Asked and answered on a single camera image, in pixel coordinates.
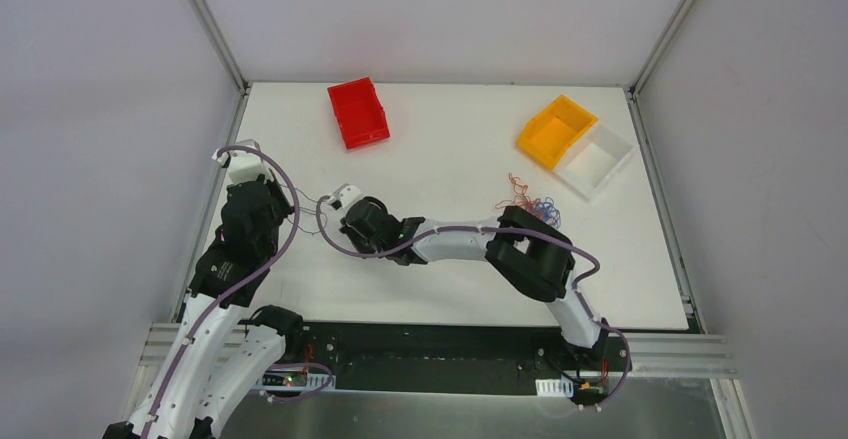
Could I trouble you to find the left white cable duct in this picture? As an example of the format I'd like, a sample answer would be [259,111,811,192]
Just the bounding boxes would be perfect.
[253,368,336,394]

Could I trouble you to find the purple thin cable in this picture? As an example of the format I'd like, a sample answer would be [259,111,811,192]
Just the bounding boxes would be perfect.
[288,187,333,235]

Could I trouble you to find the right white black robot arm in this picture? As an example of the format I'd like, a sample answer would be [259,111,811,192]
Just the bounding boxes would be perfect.
[340,197,608,369]

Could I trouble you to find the right white cable duct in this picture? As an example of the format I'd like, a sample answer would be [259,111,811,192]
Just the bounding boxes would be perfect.
[535,378,574,398]

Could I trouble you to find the white cable duct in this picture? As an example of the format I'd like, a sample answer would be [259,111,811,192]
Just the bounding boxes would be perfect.
[253,368,336,394]
[535,378,574,398]

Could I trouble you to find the yellow plastic bin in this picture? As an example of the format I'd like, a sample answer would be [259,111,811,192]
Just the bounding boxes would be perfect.
[516,95,598,170]

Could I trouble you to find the red plastic bin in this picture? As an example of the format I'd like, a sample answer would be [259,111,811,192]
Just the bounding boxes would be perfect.
[327,77,390,150]

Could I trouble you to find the white plastic bin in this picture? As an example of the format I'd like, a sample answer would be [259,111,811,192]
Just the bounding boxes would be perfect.
[553,123,638,203]

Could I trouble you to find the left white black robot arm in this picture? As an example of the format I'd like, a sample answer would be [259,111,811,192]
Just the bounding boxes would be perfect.
[104,174,305,438]

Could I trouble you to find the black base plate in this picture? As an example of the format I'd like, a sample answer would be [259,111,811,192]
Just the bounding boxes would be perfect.
[272,321,628,398]

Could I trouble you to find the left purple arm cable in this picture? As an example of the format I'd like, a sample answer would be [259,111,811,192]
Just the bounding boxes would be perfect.
[139,145,302,439]

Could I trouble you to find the blue thin cable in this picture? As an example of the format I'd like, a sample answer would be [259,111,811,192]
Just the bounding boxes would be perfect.
[533,198,563,229]

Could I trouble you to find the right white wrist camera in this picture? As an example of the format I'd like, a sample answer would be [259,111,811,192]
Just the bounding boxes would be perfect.
[329,183,363,211]

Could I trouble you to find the orange thin cable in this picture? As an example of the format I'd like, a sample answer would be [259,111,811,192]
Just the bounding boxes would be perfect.
[495,172,545,215]

